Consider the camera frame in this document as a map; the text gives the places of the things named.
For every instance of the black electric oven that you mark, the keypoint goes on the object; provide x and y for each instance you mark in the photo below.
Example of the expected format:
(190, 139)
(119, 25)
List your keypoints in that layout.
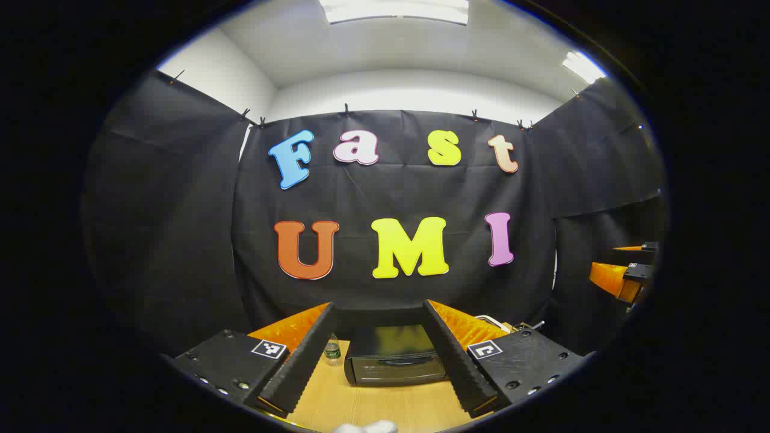
(394, 361)

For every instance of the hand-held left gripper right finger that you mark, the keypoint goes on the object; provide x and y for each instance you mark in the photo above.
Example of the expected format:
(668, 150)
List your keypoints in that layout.
(457, 361)

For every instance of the small ceiling light panel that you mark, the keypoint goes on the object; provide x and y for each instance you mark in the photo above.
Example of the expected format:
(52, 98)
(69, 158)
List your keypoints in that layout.
(582, 65)

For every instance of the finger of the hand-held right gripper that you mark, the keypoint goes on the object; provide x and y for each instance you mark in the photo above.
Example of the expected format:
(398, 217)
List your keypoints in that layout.
(610, 278)
(648, 246)

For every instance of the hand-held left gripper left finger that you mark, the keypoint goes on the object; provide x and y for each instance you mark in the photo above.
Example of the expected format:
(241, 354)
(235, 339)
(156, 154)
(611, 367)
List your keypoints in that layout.
(304, 361)

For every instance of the clear plastic water bottle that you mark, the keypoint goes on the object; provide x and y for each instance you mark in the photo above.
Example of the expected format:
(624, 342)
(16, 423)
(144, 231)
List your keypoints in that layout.
(332, 352)

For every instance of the black backdrop cloth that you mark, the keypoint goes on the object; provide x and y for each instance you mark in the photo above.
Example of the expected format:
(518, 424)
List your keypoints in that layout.
(180, 240)

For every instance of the large ceiling light panel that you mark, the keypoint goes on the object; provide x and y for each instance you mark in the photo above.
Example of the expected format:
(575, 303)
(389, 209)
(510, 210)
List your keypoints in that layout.
(394, 9)

